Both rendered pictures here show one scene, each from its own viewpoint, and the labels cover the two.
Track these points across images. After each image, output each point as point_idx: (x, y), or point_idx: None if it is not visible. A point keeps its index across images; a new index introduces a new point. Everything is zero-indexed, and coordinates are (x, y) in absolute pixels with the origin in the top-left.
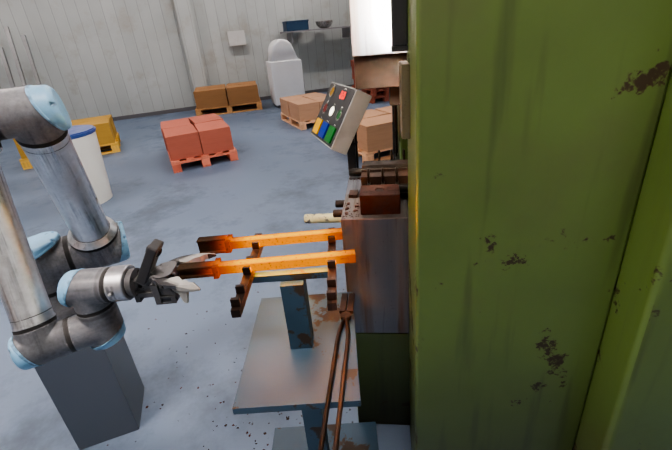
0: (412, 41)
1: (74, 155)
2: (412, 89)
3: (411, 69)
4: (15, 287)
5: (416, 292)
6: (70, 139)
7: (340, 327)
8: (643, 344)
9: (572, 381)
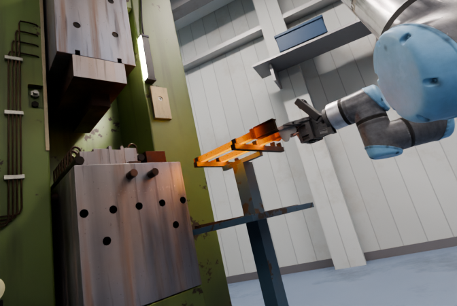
0: (174, 83)
1: None
2: (177, 98)
3: (171, 92)
4: None
5: (207, 185)
6: None
7: (230, 218)
8: None
9: None
